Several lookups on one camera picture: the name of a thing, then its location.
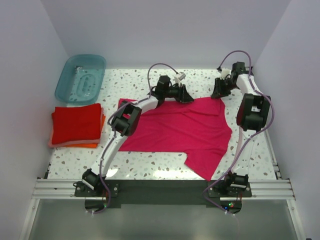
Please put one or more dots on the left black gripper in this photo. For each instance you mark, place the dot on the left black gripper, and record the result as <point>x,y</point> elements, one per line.
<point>182,96</point>

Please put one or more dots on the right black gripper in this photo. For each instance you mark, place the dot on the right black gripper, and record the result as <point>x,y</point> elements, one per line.
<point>218,91</point>

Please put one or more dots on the magenta t-shirt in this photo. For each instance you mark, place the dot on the magenta t-shirt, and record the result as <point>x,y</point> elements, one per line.
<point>198,129</point>

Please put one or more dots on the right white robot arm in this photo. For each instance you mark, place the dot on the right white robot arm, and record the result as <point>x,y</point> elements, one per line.
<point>251,118</point>

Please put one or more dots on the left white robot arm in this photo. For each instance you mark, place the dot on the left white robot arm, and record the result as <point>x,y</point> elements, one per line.
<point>124,122</point>

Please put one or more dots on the teal plastic bin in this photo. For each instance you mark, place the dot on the teal plastic bin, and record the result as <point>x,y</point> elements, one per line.
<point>81,79</point>

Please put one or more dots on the folded red t-shirt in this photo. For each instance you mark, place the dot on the folded red t-shirt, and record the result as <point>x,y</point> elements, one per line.
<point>67,113</point>

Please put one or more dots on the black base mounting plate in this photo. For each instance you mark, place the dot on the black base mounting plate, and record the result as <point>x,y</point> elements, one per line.
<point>116,193</point>

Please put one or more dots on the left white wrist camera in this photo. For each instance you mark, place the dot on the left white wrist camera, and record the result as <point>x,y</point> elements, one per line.
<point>178,77</point>

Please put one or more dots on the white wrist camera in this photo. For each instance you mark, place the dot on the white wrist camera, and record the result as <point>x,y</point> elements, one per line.
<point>178,77</point>
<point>224,72</point>

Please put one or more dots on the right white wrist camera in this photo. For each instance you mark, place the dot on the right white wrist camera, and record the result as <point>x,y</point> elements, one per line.
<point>224,72</point>

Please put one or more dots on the aluminium frame rail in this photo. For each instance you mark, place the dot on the aluminium frame rail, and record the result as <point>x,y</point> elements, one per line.
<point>260,189</point>

